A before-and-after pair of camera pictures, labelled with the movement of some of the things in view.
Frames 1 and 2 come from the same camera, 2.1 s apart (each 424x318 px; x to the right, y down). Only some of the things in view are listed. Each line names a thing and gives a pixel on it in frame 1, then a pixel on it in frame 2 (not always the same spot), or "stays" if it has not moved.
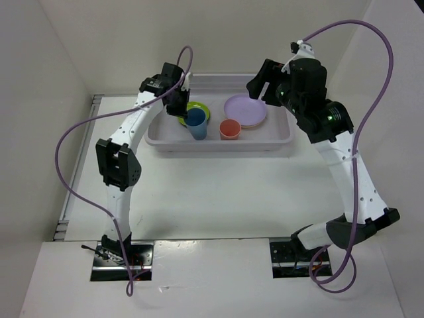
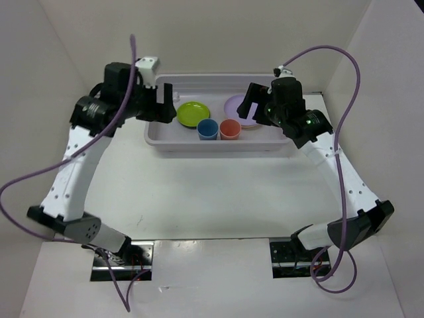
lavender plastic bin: [212, 90] stays
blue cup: [196, 122] to [207, 130]
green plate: [195, 104] stays
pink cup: [229, 130] stays
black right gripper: [264, 73] to [255, 93]
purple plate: [247, 110] stays
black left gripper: [181, 111] to [161, 112]
